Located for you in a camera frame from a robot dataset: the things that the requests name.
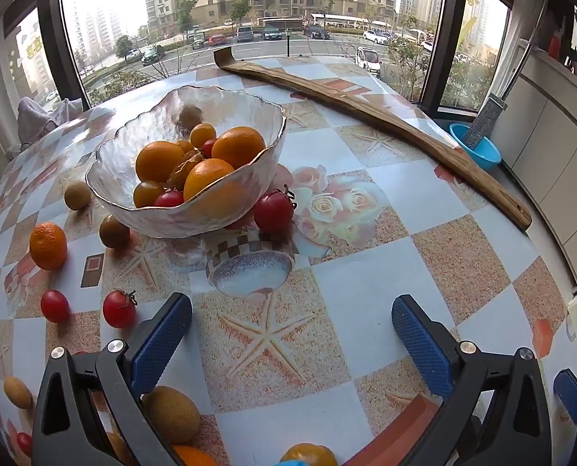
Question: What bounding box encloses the beige cabinet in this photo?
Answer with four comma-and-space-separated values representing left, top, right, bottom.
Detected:
492, 49, 577, 292

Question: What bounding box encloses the blue plastic basin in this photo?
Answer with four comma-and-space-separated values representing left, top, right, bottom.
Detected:
450, 123, 503, 172

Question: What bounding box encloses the red cherry tomato with stem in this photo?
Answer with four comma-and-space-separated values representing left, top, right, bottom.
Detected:
102, 289, 138, 329

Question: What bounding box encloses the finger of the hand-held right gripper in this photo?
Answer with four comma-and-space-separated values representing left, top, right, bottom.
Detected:
553, 369, 577, 426

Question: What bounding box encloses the clear glass bowl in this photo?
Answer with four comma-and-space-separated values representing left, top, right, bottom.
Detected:
85, 85, 288, 240

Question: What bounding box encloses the white crumpled cloth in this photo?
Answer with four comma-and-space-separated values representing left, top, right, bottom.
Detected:
16, 97, 84, 149

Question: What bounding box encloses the round greenish tan fruit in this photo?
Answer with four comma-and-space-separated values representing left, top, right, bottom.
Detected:
64, 180, 92, 211

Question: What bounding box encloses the large red cherry tomato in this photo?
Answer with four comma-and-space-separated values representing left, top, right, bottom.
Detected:
253, 185, 296, 235

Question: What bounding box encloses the dried physalis husk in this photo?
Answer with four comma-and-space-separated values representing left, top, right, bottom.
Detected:
166, 150, 204, 189

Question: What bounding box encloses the brown green cherry tomato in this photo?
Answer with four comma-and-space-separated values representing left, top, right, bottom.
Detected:
99, 215, 131, 249

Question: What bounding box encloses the oval red cherry tomato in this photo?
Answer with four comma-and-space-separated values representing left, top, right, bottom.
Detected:
40, 290, 71, 324

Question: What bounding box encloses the grey scrub brush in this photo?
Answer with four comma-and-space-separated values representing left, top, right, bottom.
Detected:
464, 93, 507, 151

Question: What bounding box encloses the smooth orange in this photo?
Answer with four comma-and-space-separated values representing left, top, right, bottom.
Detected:
135, 141, 185, 183
183, 158, 235, 203
211, 126, 267, 170

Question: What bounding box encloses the large tan round fruit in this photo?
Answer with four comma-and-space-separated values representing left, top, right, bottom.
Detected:
141, 385, 202, 445

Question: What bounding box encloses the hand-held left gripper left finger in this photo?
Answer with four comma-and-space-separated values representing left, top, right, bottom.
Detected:
32, 292, 193, 466

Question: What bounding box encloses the yellow brown cherry tomato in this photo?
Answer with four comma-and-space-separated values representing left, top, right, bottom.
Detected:
133, 181, 166, 209

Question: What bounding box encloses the white van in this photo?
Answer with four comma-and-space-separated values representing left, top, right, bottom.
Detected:
355, 46, 382, 78

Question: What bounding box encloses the small tan oval fruit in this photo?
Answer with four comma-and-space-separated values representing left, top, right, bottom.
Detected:
3, 376, 33, 409

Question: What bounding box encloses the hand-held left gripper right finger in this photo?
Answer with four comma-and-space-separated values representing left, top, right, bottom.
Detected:
392, 294, 552, 466

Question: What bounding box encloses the orange fruit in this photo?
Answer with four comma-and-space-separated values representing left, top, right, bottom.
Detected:
172, 444, 219, 466

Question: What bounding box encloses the small brown round fruit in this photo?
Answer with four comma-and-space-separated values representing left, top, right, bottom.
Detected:
178, 106, 204, 132

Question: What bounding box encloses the metal pole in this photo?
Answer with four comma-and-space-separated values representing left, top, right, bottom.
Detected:
502, 36, 534, 103

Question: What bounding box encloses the bumpy mandarin orange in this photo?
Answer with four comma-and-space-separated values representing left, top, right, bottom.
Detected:
29, 222, 68, 271

